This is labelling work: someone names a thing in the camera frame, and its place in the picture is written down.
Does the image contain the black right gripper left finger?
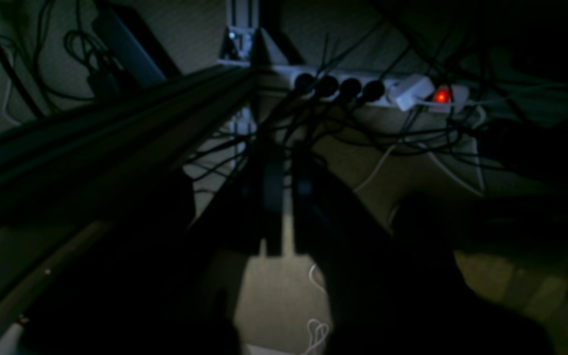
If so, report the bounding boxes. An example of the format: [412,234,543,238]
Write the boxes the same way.
[187,143,284,256]

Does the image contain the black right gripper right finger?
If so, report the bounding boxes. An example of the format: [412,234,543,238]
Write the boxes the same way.
[291,143,393,277]

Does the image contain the white power strip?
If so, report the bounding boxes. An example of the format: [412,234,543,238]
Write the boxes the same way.
[260,65,471,114]

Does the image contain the white plug adapter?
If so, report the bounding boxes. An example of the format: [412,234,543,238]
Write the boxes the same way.
[388,74,435,112]

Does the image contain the black power brick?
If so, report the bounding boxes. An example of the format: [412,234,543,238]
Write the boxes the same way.
[92,4,180,87]

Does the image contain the aluminium frame post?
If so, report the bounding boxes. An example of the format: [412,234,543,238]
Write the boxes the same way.
[218,0,260,66]

